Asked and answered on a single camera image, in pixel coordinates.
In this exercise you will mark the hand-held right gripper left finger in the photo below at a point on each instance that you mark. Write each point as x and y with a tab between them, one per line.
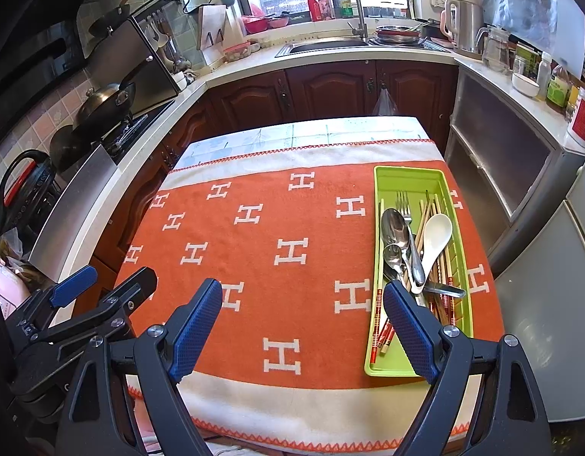
197	327

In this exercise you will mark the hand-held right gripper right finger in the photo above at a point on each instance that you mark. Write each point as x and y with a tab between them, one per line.
409	327

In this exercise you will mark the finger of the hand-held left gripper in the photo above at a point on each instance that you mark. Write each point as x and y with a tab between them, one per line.
74	285
131	287

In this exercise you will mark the white ceramic spoon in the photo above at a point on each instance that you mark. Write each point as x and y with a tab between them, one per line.
437	232

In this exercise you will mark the metal fork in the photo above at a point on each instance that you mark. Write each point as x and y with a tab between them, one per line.
404	209

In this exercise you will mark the green plastic utensil tray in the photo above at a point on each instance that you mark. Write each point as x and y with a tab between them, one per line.
411	180

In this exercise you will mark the stainless steel side panel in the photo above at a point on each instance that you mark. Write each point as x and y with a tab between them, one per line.
74	209

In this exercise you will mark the black pressure cooker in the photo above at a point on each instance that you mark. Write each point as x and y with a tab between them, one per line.
24	190

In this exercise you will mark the orange patterned blanket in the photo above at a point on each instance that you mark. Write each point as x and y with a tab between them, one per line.
273	218

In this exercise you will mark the black cooking pot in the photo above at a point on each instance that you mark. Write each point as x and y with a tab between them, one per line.
64	147

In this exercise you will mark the grey refrigerator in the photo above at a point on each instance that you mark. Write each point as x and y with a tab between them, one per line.
553	294

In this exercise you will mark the gas stove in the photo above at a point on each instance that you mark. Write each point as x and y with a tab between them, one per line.
140	128

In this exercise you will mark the light blue tablecloth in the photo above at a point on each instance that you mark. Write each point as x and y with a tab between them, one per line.
235	142

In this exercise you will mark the dark metal wok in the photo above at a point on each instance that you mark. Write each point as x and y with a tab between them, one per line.
102	104

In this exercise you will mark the metal cabinet frosted doors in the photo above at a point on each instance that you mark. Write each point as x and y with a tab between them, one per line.
506	152

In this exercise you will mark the stainless steel splash panel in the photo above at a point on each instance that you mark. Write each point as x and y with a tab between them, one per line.
131	61

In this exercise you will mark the white plastic bag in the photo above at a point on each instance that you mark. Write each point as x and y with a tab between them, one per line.
385	102

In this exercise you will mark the black range hood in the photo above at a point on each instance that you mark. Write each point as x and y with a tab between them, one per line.
31	42

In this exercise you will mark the dark wooden kitchen cabinets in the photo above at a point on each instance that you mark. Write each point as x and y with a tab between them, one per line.
330	90

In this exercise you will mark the clear food container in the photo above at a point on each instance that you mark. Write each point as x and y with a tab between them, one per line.
238	51

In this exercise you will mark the white bowl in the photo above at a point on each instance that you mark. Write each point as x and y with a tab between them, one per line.
525	85

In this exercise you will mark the red label white container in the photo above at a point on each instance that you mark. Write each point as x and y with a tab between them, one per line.
582	118

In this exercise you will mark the wooden cutting board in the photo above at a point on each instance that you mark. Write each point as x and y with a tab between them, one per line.
216	26

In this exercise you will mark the green label oil bottle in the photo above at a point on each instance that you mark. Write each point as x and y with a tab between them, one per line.
558	88

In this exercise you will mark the clear plastic bottle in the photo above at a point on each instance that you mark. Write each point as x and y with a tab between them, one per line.
543	76

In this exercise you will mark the glass pitcher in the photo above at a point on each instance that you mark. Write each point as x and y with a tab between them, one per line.
494	50

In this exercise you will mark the red plastic bowl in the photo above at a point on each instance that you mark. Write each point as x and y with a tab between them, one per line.
257	23

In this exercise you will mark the stack of dishes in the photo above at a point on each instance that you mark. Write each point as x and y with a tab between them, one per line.
399	35

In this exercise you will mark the stainless steel sink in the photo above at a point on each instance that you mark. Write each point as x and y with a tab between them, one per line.
325	46

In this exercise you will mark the stainless steel electric kettle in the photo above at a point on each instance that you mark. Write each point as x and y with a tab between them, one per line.
463	26

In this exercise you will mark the steel kitchen faucet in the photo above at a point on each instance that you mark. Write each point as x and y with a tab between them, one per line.
359	14

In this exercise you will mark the green dish soap bottle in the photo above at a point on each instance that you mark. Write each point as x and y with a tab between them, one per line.
345	8

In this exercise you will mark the pink soap bottle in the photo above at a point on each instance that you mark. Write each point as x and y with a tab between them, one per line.
325	2

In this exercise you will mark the red spray bottle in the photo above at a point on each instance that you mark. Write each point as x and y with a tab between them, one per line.
313	2

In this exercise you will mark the clear plastic wall bag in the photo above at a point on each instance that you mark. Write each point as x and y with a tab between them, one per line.
530	4

